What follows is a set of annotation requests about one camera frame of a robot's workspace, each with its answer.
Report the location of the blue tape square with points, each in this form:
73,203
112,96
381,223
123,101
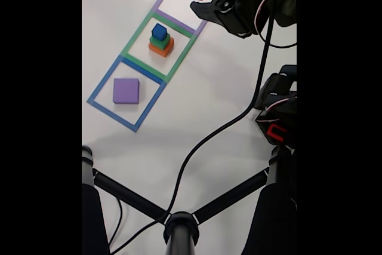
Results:
100,87

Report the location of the small blue foam cube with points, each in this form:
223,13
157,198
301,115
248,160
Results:
158,31

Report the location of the red table clamp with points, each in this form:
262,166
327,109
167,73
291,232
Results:
271,132

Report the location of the orange foam block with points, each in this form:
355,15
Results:
162,52

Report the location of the green foam cube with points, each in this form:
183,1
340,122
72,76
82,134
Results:
159,44

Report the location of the purple foam block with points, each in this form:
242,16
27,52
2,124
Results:
126,90

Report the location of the black tripod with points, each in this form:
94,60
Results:
179,231

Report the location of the green tape square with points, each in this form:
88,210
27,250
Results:
138,34

